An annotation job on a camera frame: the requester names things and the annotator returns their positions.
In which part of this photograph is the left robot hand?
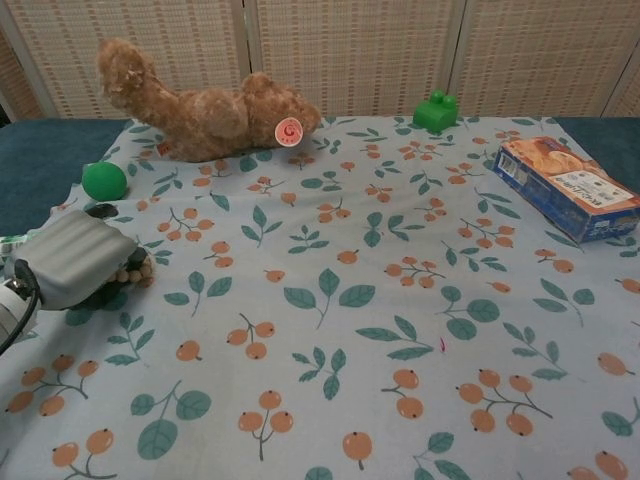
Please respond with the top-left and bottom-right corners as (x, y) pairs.
(9, 202), (157, 312)

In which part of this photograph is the wooden bead bracelet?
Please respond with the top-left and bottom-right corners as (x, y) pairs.
(112, 259), (157, 290)

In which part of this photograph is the white green wrapped tube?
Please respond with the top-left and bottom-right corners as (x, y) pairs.
(0, 232), (32, 252)

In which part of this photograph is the green ball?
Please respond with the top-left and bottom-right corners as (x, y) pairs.
(81, 161), (129, 202)

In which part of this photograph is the brown plush teddy bear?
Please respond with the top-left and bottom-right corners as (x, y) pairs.
(94, 37), (324, 164)

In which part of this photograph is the round red hang tag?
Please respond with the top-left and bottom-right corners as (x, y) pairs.
(273, 117), (305, 149)

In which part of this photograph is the floral leaf fruit tablecloth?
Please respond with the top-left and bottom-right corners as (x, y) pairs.
(0, 115), (640, 480)

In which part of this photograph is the woven folding screen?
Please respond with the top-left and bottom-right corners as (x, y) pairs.
(0, 0), (640, 121)

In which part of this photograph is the green toy building block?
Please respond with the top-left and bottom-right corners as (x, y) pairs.
(412, 88), (460, 134)

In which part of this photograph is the blue orange biscuit box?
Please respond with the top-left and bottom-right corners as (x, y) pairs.
(492, 135), (640, 245)

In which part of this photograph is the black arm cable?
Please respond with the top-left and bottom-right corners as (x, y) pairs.
(0, 262), (42, 354)

